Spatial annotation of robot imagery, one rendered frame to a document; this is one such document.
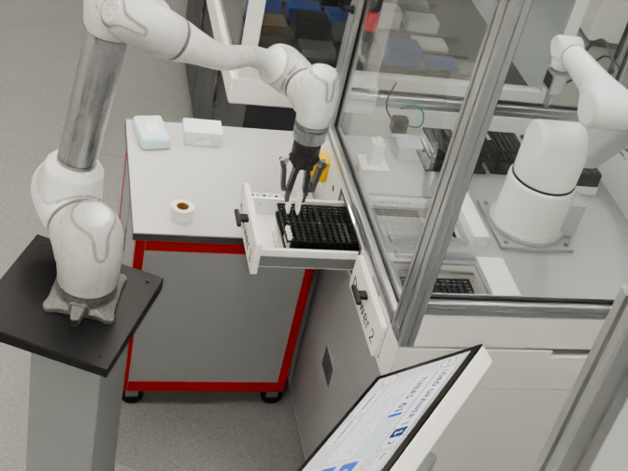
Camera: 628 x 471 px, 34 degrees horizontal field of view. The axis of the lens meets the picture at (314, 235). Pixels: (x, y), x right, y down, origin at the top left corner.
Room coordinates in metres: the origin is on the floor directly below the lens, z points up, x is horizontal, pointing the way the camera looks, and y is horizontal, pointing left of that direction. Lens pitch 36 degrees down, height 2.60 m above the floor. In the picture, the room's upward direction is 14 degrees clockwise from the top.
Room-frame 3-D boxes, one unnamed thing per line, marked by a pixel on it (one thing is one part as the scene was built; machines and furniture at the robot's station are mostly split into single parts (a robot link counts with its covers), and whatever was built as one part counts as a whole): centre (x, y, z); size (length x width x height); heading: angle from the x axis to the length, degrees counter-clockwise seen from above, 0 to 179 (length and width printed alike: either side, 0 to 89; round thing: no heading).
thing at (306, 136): (2.35, 0.08, 1.23); 0.09 x 0.09 x 0.06
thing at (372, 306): (2.14, -0.18, 0.87); 0.29 x 0.02 x 0.11; 19
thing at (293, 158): (2.35, 0.08, 1.16); 0.08 x 0.07 x 0.09; 109
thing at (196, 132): (2.92, 0.44, 0.79); 0.13 x 0.09 x 0.05; 108
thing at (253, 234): (2.35, 0.18, 0.87); 0.29 x 0.02 x 0.11; 19
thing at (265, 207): (2.42, -0.02, 0.86); 0.40 x 0.26 x 0.06; 109
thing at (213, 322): (2.73, 0.33, 0.38); 0.62 x 0.58 x 0.76; 19
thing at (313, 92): (2.36, 0.08, 1.34); 0.13 x 0.11 x 0.16; 38
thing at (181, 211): (2.47, 0.40, 0.78); 0.07 x 0.07 x 0.04
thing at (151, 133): (2.86, 0.60, 0.78); 0.15 x 0.10 x 0.04; 29
